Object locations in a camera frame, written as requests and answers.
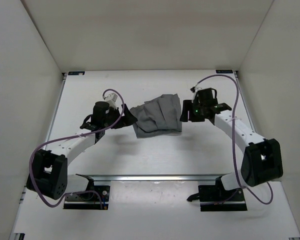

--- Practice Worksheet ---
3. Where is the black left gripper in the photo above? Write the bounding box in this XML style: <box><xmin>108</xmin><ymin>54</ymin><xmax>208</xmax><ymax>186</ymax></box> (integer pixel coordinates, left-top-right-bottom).
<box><xmin>104</xmin><ymin>102</ymin><xmax>138</xmax><ymax>129</ymax></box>

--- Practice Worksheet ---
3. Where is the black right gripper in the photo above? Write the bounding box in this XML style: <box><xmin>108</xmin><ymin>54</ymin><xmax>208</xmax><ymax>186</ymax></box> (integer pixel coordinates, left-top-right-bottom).
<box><xmin>179</xmin><ymin>100</ymin><xmax>205</xmax><ymax>123</ymax></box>

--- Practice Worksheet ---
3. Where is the grey pleated skirt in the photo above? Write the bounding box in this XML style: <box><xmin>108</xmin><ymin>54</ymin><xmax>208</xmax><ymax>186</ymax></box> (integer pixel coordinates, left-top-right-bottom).
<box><xmin>130</xmin><ymin>93</ymin><xmax>182</xmax><ymax>138</ymax></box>

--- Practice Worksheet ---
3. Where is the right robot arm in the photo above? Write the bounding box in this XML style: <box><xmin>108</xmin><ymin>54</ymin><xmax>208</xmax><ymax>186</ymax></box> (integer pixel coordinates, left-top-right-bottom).
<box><xmin>180</xmin><ymin>88</ymin><xmax>283</xmax><ymax>200</ymax></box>

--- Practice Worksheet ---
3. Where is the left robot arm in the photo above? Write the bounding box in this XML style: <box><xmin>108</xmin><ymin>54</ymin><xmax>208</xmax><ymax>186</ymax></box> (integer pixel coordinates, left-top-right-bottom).
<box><xmin>26</xmin><ymin>100</ymin><xmax>137</xmax><ymax>200</ymax></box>

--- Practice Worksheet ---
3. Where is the right corner table label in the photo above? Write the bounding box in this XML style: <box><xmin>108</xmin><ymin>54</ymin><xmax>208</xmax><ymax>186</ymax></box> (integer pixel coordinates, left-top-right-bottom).
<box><xmin>215</xmin><ymin>69</ymin><xmax>233</xmax><ymax>74</ymax></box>

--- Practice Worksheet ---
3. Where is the corner table label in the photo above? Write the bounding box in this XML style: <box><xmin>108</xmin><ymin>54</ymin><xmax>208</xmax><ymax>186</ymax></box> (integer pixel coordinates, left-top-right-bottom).
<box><xmin>215</xmin><ymin>69</ymin><xmax>233</xmax><ymax>74</ymax></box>
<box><xmin>67</xmin><ymin>71</ymin><xmax>85</xmax><ymax>76</ymax></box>

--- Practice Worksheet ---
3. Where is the left corner table label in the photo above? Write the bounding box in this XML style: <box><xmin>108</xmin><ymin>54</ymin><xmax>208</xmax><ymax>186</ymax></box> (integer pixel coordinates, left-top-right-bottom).
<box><xmin>67</xmin><ymin>71</ymin><xmax>85</xmax><ymax>76</ymax></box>

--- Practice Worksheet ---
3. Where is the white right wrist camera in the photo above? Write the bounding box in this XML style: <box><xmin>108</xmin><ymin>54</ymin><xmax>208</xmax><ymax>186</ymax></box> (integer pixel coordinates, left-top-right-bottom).
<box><xmin>190</xmin><ymin>86</ymin><xmax>203</xmax><ymax>93</ymax></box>

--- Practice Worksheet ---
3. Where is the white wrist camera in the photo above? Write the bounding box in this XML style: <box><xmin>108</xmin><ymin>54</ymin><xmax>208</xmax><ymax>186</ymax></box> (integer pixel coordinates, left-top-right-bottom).
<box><xmin>103</xmin><ymin>93</ymin><xmax>118</xmax><ymax>109</ymax></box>
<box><xmin>190</xmin><ymin>86</ymin><xmax>203</xmax><ymax>93</ymax></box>

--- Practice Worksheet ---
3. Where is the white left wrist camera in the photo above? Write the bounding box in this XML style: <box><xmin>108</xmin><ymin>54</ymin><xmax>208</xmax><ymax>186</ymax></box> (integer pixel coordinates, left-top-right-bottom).
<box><xmin>103</xmin><ymin>93</ymin><xmax>118</xmax><ymax>109</ymax></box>

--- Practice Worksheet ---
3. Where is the aluminium table edge rail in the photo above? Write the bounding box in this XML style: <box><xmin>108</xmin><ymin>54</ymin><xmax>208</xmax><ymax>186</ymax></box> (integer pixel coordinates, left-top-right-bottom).
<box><xmin>89</xmin><ymin>174</ymin><xmax>221</xmax><ymax>182</ymax></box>

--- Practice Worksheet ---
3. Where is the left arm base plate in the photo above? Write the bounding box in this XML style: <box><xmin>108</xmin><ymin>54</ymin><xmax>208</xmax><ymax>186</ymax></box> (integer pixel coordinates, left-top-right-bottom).
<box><xmin>63</xmin><ymin>185</ymin><xmax>111</xmax><ymax>211</ymax></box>

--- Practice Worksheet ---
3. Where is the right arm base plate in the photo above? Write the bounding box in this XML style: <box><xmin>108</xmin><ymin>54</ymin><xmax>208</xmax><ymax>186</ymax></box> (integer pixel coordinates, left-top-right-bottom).
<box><xmin>187</xmin><ymin>185</ymin><xmax>248</xmax><ymax>212</ymax></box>

